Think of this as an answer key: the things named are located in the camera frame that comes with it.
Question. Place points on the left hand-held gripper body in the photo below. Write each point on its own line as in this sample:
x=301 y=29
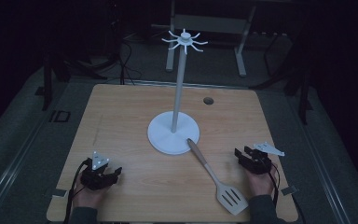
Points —
x=95 y=178

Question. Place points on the person's left hand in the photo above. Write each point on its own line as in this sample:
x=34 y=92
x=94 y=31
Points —
x=86 y=195

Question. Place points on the white hook stand rack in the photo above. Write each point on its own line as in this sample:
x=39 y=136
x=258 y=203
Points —
x=176 y=124

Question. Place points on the grey tape piece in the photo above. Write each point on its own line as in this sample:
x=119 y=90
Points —
x=289 y=190

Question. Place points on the grey metal desk frame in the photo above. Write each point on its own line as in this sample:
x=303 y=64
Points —
x=211 y=28

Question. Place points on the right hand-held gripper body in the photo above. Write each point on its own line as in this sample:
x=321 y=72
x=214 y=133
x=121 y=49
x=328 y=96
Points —
x=258 y=160

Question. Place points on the person's right hand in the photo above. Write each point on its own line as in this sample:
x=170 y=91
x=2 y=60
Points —
x=261 y=183

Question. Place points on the black tripod stand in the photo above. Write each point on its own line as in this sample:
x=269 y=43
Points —
x=298 y=68

